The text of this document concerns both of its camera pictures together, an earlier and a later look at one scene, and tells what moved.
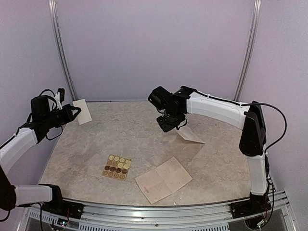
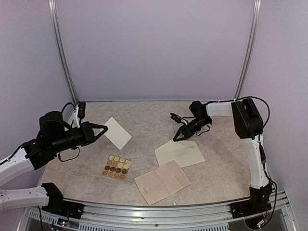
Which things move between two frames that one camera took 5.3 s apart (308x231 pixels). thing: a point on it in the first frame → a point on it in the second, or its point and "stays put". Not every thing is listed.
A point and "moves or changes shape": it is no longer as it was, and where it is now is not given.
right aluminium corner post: x=257 y=13 stays put
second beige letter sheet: x=163 y=181 stays put
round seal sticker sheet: x=116 y=167 stays put
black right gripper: x=166 y=127 → x=186 y=130
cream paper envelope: x=186 y=133 moves or changes shape
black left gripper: x=69 y=117 → x=88 y=134
